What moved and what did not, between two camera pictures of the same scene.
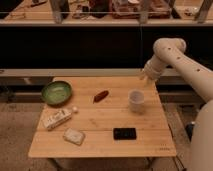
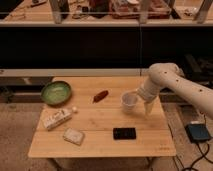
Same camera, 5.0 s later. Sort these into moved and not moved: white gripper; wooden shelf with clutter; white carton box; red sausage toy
Moved: white gripper
Not moved: red sausage toy; wooden shelf with clutter; white carton box
